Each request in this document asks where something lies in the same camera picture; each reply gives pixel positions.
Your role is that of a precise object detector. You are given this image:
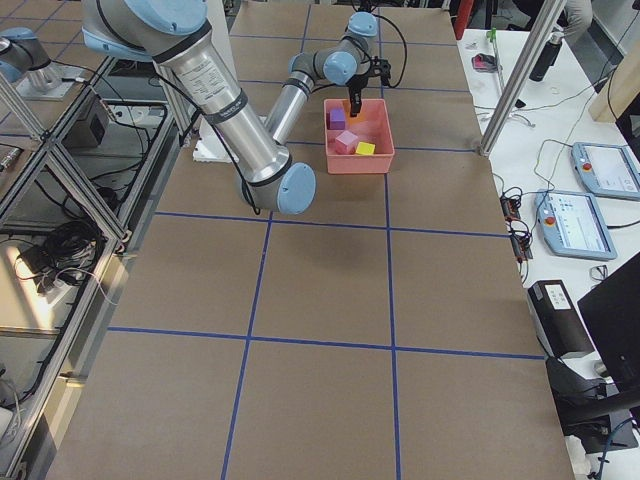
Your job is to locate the near teach pendant tablet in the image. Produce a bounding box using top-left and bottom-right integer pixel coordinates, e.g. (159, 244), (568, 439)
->
(535, 190), (618, 261)

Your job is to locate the teach pendant tablet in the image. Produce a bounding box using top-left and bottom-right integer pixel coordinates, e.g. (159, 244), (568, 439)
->
(571, 142), (639, 201)
(535, 190), (618, 261)

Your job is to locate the black power adapter box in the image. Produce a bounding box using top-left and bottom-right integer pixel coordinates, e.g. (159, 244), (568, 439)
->
(527, 280), (595, 360)

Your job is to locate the grey pink pouch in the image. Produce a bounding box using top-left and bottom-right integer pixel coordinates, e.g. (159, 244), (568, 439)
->
(471, 53), (496, 73)

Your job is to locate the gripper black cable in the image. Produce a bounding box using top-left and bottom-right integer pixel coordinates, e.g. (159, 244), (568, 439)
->
(369, 13), (409, 89)

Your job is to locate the far teach pendant tablet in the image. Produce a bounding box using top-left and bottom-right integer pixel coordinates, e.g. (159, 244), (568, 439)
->
(571, 142), (639, 201)

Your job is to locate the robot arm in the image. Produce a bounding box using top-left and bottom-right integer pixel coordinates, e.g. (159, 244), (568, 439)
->
(82, 1), (384, 214)

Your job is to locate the pink plastic bin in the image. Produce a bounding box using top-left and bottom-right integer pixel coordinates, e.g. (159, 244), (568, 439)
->
(324, 99), (395, 174)

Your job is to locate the black water bottle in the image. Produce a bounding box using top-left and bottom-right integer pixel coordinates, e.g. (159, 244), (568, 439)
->
(529, 31), (564, 82)

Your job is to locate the white camera stand pillar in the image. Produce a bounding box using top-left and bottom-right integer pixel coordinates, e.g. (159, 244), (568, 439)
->
(194, 0), (237, 163)

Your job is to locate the aluminium rod on table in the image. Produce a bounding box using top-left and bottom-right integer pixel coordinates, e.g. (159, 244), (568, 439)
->
(491, 34), (505, 96)

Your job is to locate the purple foam block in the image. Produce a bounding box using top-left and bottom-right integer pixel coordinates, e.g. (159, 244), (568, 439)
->
(326, 107), (347, 130)

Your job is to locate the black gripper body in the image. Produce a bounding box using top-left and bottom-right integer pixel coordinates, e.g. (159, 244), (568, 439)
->
(347, 57), (391, 100)

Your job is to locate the orange foam block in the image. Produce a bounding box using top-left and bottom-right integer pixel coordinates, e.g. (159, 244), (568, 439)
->
(347, 113), (365, 125)

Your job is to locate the aluminium frame post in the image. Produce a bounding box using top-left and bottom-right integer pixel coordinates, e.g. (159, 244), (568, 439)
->
(478, 0), (566, 157)

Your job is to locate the black monitor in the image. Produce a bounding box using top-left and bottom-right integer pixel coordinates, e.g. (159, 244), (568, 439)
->
(578, 254), (639, 389)

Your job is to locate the pink foam block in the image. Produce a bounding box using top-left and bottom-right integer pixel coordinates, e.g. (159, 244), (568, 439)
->
(334, 130), (359, 155)

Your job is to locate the yellow foam block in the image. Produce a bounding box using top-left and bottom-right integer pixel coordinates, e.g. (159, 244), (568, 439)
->
(355, 142), (376, 156)

